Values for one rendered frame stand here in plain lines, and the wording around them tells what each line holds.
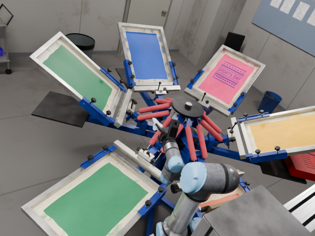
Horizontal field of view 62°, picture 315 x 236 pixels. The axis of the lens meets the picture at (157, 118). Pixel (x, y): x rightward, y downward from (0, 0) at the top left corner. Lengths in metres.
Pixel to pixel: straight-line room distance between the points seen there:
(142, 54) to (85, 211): 1.89
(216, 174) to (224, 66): 2.47
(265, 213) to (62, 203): 1.41
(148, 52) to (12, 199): 2.14
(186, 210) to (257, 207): 0.40
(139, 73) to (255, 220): 2.41
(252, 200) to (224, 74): 2.60
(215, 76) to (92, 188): 1.99
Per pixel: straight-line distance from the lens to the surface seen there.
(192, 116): 2.31
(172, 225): 1.24
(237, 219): 0.74
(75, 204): 1.93
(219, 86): 3.19
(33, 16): 5.30
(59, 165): 3.39
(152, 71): 3.05
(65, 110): 2.63
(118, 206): 1.94
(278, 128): 2.83
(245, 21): 6.90
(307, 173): 2.86
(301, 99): 6.22
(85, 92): 2.33
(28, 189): 3.21
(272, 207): 0.83
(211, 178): 0.99
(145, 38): 3.26
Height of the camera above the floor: 2.56
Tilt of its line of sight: 36 degrees down
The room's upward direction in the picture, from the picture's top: 18 degrees clockwise
